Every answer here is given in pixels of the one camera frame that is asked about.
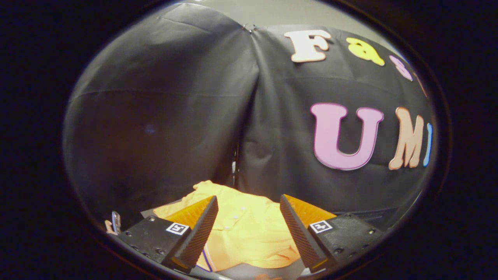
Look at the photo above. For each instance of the orange shirt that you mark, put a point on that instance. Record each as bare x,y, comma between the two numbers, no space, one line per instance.
245,229

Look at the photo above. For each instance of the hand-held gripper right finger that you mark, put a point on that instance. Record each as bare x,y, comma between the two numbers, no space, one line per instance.
301,233

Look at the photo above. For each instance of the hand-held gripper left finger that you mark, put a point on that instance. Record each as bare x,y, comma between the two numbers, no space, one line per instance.
200,233

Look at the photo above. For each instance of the black backdrop cloth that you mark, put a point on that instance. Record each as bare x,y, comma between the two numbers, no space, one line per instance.
175,116

